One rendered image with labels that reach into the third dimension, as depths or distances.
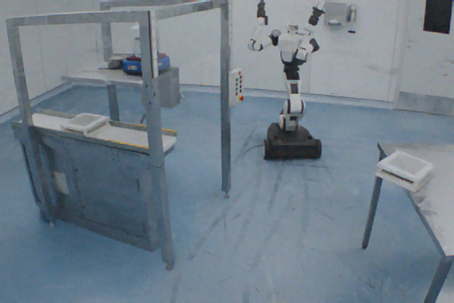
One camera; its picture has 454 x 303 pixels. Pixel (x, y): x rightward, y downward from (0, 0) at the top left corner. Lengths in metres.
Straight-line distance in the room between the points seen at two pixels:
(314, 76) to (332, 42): 0.57
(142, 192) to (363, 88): 4.07
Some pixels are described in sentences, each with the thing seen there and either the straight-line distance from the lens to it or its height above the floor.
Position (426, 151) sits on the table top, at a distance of 2.53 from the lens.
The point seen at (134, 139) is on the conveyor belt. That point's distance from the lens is 2.45.
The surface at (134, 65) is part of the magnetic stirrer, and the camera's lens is 2.18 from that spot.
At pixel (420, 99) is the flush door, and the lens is 5.97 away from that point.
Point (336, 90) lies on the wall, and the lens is 5.81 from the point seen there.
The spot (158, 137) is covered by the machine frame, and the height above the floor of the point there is 0.95.
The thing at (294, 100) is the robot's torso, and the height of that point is 0.63.
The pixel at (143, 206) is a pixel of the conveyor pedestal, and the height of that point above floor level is 0.40.
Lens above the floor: 1.78
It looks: 25 degrees down
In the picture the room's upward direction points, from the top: straight up
